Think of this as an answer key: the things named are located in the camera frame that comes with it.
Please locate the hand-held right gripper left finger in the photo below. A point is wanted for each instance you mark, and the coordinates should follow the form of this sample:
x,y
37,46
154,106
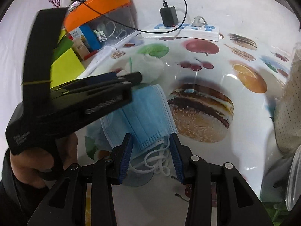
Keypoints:
x,y
126,155

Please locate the white tissue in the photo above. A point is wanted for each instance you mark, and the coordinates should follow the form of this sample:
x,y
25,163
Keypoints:
x,y
148,66

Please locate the orange-lid clear storage box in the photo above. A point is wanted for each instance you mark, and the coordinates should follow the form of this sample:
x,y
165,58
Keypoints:
x,y
103,9

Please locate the blue carton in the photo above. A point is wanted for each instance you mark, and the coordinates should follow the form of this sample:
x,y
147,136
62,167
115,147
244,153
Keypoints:
x,y
90,37

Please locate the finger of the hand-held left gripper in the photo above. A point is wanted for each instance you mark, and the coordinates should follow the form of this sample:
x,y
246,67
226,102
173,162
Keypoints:
x,y
101,78
134,77

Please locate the white blue power strip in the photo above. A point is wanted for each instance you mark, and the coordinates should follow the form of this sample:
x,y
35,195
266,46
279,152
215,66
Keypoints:
x,y
183,31

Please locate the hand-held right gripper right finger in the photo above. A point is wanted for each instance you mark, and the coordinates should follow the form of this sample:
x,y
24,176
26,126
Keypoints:
x,y
176,157

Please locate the person's left forearm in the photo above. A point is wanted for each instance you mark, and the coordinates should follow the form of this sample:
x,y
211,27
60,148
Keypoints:
x,y
14,204

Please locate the person's left hand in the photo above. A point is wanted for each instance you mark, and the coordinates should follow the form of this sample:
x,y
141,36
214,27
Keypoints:
x,y
25,167

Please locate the yellow green paper sheets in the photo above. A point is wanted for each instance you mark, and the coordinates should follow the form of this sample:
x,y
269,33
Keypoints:
x,y
67,70

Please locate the white plug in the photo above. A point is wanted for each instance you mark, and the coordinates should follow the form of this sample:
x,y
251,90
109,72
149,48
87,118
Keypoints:
x,y
199,21

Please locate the blue face mask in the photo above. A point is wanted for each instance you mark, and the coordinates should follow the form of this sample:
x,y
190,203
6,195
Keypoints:
x,y
112,129
150,113

